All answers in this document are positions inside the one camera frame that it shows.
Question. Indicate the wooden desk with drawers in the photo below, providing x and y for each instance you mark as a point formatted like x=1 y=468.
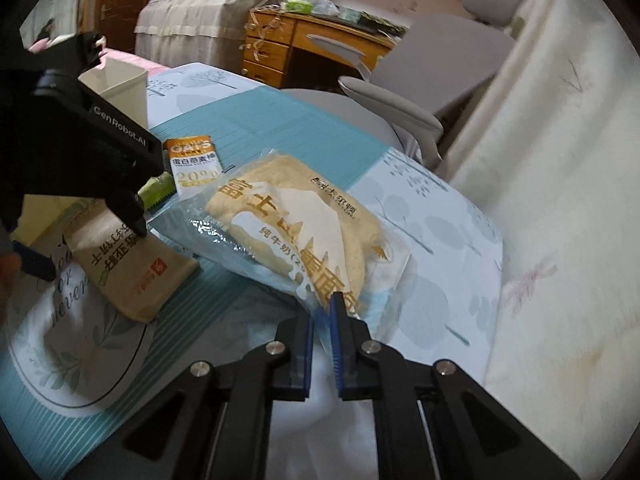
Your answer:
x=270 y=70

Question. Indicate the pink blanket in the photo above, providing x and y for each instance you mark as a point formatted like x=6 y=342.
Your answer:
x=130 y=57

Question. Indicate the white plastic bin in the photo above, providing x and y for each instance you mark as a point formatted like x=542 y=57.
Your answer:
x=120 y=95

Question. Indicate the white plastic bag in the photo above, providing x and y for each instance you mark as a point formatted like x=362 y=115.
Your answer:
x=325 y=5

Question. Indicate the cream curtain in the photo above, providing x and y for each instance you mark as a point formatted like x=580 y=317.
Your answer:
x=550 y=160

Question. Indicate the green tissue pack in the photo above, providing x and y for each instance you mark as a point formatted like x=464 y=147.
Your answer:
x=297 y=6

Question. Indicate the brown wooden door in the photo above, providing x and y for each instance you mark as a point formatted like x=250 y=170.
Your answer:
x=125 y=0

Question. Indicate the white lace cover cloth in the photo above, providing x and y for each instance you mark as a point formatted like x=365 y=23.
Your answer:
x=200 y=20

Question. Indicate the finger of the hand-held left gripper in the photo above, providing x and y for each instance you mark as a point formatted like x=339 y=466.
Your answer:
x=35 y=265
x=131 y=212

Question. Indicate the grey office chair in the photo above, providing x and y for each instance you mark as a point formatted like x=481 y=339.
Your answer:
x=440 y=60

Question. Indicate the orange oat bar packet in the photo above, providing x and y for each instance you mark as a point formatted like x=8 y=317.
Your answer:
x=192 y=165

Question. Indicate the green snack packet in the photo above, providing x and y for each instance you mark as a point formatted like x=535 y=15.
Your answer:
x=160 y=190

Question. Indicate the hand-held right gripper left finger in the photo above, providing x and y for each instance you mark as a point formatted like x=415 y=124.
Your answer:
x=302 y=355

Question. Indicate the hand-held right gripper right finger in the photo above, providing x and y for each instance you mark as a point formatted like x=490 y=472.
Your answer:
x=340 y=350

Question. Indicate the clear bread packet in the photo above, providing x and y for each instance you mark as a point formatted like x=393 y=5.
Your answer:
x=280 y=210

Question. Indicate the round white leaf print mat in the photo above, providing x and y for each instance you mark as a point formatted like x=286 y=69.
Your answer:
x=75 y=350

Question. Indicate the brown paper snack packet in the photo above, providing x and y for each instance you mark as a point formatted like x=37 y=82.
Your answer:
x=135 y=280

